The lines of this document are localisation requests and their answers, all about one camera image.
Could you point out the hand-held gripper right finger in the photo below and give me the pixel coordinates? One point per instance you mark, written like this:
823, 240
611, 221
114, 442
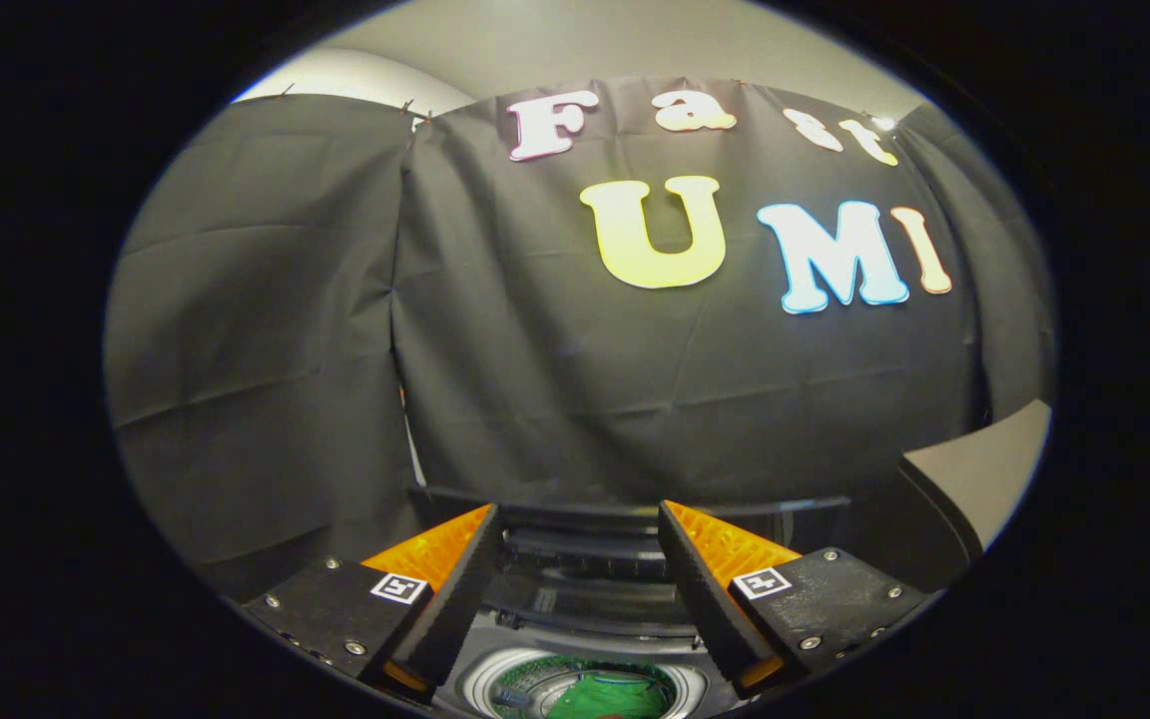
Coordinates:
703, 589

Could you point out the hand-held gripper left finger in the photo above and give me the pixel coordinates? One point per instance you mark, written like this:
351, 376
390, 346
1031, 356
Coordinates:
455, 589

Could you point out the green polo shirt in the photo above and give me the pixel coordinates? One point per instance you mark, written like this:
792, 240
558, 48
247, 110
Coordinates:
605, 699

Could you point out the beige cabinet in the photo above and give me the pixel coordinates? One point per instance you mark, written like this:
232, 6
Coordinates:
994, 469

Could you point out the dark washing machine lid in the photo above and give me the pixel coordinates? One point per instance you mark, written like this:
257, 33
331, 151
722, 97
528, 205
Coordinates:
585, 549

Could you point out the black backdrop cloth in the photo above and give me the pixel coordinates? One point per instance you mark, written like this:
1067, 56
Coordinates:
286, 350

